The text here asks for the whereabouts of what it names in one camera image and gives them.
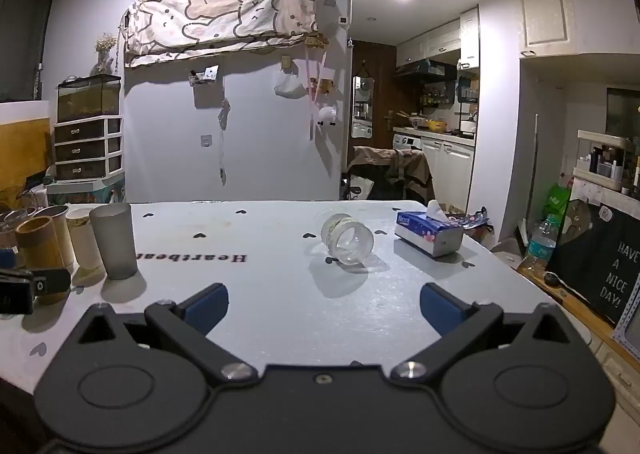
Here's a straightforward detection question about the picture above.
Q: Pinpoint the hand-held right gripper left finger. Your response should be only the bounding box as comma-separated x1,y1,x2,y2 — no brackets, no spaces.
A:
70,283,258,383

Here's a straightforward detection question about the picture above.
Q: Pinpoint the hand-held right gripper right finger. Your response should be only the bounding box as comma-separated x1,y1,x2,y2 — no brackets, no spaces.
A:
390,283,581,381

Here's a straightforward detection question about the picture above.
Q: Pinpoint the clear glass cup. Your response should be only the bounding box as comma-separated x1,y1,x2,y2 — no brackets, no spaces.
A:
320,213,376,267

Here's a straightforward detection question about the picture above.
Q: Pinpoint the bamboo cup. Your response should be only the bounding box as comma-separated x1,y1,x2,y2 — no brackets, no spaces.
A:
15,216,75,306

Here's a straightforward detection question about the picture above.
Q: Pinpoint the metal cup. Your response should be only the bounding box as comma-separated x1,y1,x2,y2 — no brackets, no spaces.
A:
34,205,71,225

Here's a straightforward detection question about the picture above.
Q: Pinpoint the cream paper cup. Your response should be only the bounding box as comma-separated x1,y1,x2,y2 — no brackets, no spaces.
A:
66,206,104,270

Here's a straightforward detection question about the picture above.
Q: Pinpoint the frosted grey cup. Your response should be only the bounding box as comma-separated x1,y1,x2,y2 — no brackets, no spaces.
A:
89,203,139,280

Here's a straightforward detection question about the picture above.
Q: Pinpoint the tissue box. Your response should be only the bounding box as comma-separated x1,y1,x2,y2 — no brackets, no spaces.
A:
395,200,464,258

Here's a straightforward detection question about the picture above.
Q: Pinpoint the grey heart print tablecloth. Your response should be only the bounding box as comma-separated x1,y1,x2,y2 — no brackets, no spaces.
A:
0,200,593,392

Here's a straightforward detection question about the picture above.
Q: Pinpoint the plastic water bottle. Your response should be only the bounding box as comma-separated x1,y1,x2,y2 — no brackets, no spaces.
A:
525,214,559,264

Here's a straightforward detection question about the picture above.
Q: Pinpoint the white kitchen base cabinet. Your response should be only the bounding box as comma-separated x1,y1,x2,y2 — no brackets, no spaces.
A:
421,139,476,215

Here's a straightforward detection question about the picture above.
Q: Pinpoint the white plastic drawer unit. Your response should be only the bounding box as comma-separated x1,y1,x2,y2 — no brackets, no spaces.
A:
53,116,125,183

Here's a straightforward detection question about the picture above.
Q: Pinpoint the chair with brown cloth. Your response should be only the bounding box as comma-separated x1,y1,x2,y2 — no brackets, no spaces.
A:
346,146,434,203

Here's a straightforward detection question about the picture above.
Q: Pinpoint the green bag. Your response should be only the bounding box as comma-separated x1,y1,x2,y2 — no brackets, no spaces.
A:
545,183,572,221

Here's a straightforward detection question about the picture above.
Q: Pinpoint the black letter board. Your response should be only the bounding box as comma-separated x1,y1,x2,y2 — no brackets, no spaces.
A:
545,204,640,326

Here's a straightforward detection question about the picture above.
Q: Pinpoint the washing machine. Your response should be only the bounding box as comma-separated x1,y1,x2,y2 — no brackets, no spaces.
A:
392,134,424,153

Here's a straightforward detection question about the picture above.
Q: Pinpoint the glass fish tank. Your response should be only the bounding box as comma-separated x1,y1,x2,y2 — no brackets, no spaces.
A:
56,75,122,124

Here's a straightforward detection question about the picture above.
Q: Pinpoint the white storage rack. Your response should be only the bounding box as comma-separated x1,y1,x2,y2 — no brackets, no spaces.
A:
572,130,640,196

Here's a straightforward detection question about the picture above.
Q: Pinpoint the dried flower bunch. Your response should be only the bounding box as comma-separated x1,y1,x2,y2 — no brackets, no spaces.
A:
91,33,119,76

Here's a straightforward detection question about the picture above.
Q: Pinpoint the white plastic bag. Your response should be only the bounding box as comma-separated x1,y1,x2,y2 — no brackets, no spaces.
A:
273,70,306,99

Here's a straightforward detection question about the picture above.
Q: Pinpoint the black range hood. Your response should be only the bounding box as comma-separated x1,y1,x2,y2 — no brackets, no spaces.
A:
394,59,458,81

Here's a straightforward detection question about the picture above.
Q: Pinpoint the printed blanket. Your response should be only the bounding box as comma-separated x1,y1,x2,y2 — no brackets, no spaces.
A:
122,0,319,68

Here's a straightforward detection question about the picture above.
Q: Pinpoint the wall mirror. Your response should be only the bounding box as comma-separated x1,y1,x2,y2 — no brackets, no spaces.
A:
351,75,376,139

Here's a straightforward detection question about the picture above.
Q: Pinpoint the white wall cabinet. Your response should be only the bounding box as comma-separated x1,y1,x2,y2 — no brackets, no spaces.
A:
516,0,574,56

